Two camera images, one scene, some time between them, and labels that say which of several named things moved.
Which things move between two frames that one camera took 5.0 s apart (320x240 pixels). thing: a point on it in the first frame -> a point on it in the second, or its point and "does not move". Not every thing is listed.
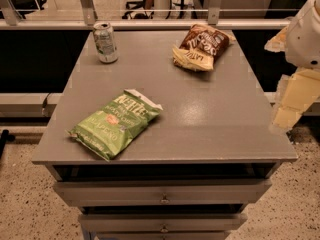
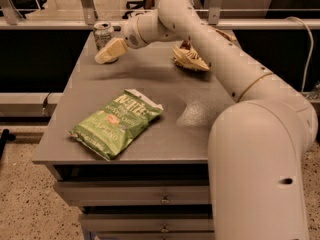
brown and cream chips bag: [200, 47] does not move
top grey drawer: [162, 192] does not move
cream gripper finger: [301, 90] -> [115, 48]
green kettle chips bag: [109, 132] does not move
